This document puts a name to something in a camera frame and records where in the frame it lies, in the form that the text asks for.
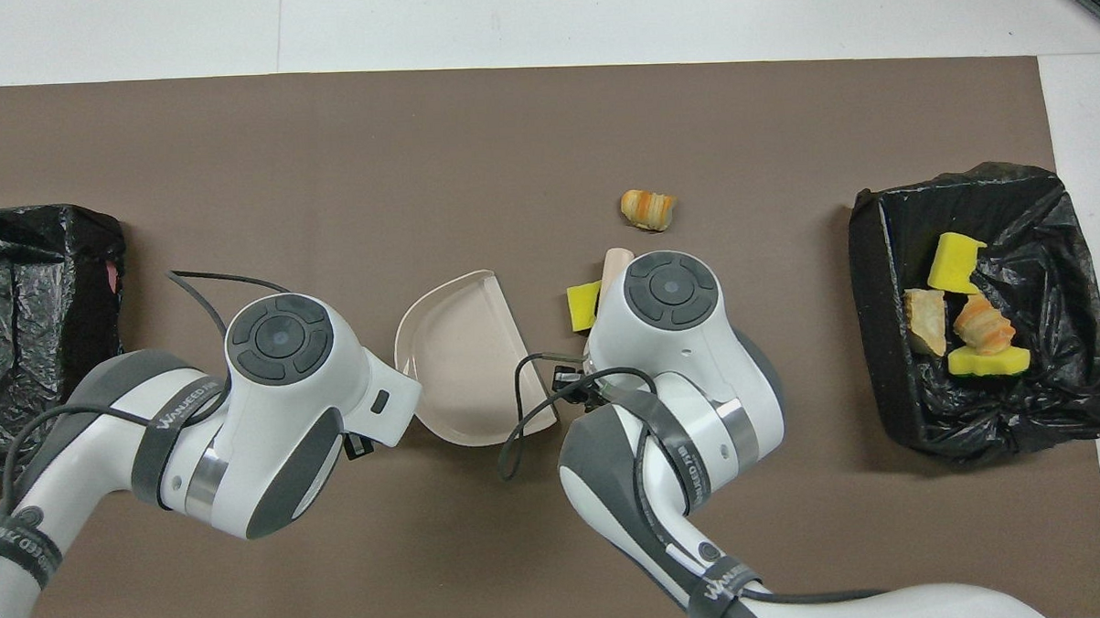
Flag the notched yellow sponge piece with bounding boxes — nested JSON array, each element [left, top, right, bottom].
[[946, 343, 1032, 380]]

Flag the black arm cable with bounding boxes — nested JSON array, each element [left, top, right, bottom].
[[165, 266, 293, 337], [494, 345, 667, 483]]

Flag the beige hand brush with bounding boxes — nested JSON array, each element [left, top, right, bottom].
[[600, 247, 637, 294]]

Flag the brown table mat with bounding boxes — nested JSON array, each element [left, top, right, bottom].
[[0, 46, 1100, 618]]

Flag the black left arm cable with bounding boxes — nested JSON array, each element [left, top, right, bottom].
[[165, 266, 293, 337]]

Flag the pale torn bread chunk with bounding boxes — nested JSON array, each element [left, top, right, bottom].
[[903, 287, 949, 359]]

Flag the beige plastic dustpan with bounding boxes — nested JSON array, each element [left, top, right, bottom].
[[391, 267, 561, 451]]

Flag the black bagged bin pink mark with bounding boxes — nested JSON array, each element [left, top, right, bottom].
[[0, 202, 134, 477]]

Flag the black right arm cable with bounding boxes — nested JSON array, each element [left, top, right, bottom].
[[494, 345, 667, 483]]

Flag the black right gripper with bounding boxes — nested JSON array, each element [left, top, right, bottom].
[[552, 364, 609, 410]]

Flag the orange striped toy croissant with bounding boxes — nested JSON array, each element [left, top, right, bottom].
[[951, 292, 1019, 359]]

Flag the small torn croissant piece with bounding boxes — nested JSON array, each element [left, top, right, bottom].
[[620, 187, 678, 235]]

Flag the yellow sponge wedge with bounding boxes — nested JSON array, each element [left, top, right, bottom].
[[564, 280, 604, 333]]

